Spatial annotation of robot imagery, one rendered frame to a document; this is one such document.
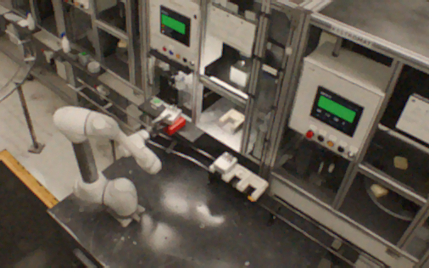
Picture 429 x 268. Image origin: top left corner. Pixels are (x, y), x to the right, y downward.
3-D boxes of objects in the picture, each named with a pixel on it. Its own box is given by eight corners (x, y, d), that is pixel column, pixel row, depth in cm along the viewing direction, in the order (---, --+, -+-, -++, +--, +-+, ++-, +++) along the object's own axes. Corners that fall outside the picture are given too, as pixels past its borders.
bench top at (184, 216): (47, 214, 252) (46, 210, 249) (162, 131, 319) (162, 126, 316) (235, 390, 184) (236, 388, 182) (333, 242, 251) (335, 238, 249)
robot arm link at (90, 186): (104, 210, 245) (72, 203, 248) (114, 189, 257) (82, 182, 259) (83, 126, 193) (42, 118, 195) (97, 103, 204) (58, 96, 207)
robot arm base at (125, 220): (129, 231, 243) (128, 226, 239) (105, 211, 252) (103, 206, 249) (150, 214, 254) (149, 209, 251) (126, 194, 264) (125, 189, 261)
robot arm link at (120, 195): (132, 219, 243) (130, 197, 230) (104, 212, 245) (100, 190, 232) (141, 198, 256) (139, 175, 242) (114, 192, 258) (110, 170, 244)
